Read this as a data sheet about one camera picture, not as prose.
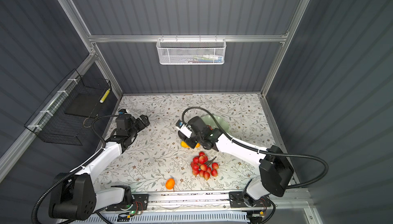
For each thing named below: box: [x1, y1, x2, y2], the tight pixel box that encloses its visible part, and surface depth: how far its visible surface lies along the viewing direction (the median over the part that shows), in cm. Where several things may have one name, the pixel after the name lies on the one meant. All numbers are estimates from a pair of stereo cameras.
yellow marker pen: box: [99, 88, 111, 104], surface depth 82 cm
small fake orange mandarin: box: [165, 177, 176, 190], surface depth 78 cm
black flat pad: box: [63, 92, 108, 119], surface depth 79 cm
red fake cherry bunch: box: [190, 151, 220, 181], surface depth 82 cm
